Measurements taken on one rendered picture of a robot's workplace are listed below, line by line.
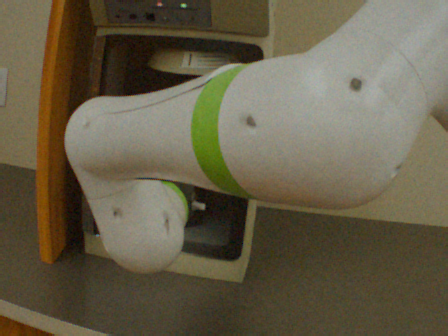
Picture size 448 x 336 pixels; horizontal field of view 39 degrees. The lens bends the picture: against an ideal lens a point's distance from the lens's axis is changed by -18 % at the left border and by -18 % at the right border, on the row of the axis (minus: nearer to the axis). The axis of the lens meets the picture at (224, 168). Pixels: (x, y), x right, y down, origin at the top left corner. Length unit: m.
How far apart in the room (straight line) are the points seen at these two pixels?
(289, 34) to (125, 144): 0.97
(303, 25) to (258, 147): 1.15
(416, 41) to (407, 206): 1.25
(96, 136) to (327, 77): 0.38
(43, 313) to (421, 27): 0.87
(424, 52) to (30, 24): 1.41
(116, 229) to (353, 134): 0.46
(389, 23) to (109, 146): 0.37
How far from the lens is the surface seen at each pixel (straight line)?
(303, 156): 0.50
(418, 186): 1.78
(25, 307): 1.23
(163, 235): 0.90
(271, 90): 0.53
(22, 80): 1.88
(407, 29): 0.57
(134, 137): 0.73
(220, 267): 1.39
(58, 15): 1.24
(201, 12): 1.19
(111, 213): 0.89
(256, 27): 1.20
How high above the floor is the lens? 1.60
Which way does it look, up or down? 20 degrees down
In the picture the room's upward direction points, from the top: 6 degrees clockwise
